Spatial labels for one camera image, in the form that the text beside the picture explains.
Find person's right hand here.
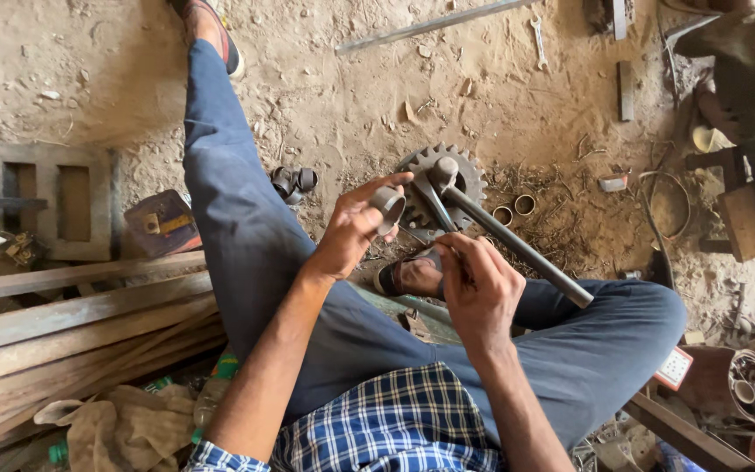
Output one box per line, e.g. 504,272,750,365
434,233,527,352

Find person's left hand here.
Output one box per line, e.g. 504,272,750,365
303,172,414,284

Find short grey metal bush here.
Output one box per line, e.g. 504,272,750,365
370,185,407,237

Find black pipe fittings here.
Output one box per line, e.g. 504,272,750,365
270,166,320,206

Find person's right sandal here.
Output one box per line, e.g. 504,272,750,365
372,246,448,302

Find person's sandal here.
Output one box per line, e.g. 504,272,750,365
168,0,246,80
372,246,448,302

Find heap of metal scraps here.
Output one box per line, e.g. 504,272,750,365
482,160,598,279

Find person's blue trousers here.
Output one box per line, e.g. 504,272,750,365
182,39,688,453

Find toothed steel gear wheel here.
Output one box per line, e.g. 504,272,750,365
395,142,488,245

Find person's blue checked shirt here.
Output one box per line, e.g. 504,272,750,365
183,362,503,472

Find rusty red metal box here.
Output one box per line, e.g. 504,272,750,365
123,189,203,258

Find white red-edged small box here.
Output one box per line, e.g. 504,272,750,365
652,345,695,393

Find clear plastic bottle green label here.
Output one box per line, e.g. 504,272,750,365
191,353,242,445

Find person's left sandal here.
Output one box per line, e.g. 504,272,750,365
168,0,246,80

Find long thin metal bar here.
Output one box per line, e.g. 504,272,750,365
334,0,537,56

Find rusty steel angle bar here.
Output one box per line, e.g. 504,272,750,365
623,391,755,472

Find short flat steel bar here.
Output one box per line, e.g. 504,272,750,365
616,60,636,123

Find silver open-ended spanner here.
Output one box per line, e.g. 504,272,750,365
530,16,549,72

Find low wooden stool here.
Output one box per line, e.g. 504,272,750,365
684,147,755,264

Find heap of wooden planks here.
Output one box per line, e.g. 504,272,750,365
0,251,229,461

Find dirty beige cloth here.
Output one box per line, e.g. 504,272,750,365
33,383,197,472

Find hollow concrete block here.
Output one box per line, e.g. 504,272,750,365
0,143,118,263

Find small brass hardware pile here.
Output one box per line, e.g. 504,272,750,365
0,229,49,268

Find dark steel rod handle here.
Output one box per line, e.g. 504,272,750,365
431,156,595,309

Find green metal base plate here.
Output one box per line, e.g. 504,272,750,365
351,283,462,346

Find wire hoop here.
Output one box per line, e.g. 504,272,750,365
637,170,693,242

